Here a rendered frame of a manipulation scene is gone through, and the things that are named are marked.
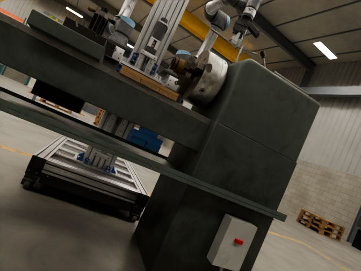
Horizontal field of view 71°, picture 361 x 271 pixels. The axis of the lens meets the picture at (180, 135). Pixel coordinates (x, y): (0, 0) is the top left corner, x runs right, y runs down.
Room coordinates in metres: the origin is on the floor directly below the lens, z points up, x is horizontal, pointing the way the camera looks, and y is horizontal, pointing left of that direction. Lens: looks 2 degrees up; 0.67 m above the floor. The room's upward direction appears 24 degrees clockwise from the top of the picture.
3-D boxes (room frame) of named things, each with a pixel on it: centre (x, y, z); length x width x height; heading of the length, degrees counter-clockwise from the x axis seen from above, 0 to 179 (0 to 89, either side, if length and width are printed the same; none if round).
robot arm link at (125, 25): (1.89, 0.72, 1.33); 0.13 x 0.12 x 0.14; 40
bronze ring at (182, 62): (1.41, 0.17, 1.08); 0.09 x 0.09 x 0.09; 20
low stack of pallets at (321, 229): (7.84, -5.11, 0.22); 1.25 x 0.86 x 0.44; 120
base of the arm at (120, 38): (1.89, 0.72, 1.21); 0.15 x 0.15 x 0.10
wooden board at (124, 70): (1.37, 0.29, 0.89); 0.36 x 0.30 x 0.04; 20
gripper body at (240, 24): (1.55, -0.07, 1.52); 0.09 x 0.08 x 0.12; 79
